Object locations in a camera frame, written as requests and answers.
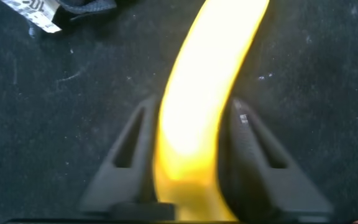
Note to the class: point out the grey cloth towel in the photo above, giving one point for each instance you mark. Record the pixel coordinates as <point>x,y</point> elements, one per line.
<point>89,4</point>

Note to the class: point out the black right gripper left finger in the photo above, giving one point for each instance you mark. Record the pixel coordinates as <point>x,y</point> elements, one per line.
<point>120,186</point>

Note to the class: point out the yellow toy banana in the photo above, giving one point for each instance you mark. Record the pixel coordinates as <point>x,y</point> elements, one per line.
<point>197,109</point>

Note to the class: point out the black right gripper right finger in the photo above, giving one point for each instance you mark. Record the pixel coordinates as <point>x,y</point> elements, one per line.
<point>253,186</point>

